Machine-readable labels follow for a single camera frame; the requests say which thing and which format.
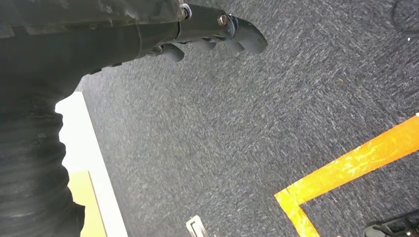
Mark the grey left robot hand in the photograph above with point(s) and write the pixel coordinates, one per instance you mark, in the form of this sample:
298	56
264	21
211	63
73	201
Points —
65	39

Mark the beige desk with laptop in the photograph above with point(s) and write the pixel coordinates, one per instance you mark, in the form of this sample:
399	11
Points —
85	147

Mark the open metal floor socket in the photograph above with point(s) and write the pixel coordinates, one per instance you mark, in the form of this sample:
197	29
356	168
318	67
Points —
196	227

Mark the yellow floor tape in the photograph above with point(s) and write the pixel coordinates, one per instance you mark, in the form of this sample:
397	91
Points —
343	170

